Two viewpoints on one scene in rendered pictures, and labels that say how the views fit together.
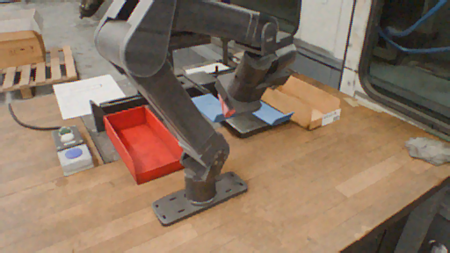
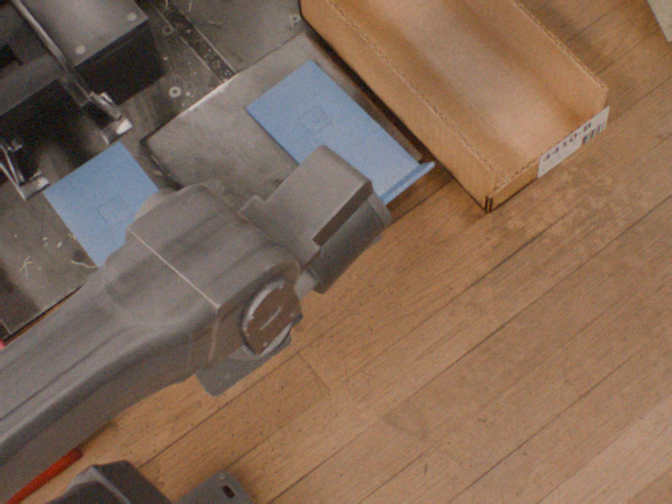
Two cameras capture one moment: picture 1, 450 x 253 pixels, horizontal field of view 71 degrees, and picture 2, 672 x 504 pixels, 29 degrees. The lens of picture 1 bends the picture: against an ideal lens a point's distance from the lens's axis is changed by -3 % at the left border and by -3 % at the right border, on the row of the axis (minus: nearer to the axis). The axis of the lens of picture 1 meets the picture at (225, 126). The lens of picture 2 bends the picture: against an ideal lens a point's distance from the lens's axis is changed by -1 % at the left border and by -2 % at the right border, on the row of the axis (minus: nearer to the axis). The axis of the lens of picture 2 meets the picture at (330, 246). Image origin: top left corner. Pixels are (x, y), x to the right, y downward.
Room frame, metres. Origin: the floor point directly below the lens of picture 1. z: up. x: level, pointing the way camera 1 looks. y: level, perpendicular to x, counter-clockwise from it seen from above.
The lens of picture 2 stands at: (0.31, -0.13, 1.86)
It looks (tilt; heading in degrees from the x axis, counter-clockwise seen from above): 64 degrees down; 2
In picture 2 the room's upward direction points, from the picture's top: 8 degrees counter-clockwise
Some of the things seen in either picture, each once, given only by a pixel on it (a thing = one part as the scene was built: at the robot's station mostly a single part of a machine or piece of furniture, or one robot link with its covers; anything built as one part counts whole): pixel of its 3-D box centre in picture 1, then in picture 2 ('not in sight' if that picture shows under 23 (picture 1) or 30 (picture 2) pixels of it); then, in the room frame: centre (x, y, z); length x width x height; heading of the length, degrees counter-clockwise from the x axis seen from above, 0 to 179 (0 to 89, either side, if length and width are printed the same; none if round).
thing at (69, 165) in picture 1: (76, 163); not in sight; (0.63, 0.36, 0.90); 0.07 x 0.07 x 0.06; 32
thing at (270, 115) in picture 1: (266, 109); (337, 136); (0.85, -0.12, 0.93); 0.15 x 0.07 x 0.03; 35
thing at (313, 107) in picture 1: (295, 99); (449, 49); (0.92, -0.22, 0.93); 0.25 x 0.13 x 0.08; 32
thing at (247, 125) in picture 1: (250, 116); (280, 153); (0.85, -0.07, 0.91); 0.17 x 0.16 x 0.02; 122
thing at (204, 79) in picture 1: (183, 83); (14, 49); (0.94, 0.13, 0.98); 0.20 x 0.10 x 0.01; 122
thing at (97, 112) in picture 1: (105, 113); not in sight; (0.80, 0.34, 0.95); 0.06 x 0.03 x 0.09; 122
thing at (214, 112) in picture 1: (213, 104); (134, 231); (0.75, 0.03, 1.00); 0.15 x 0.07 x 0.03; 32
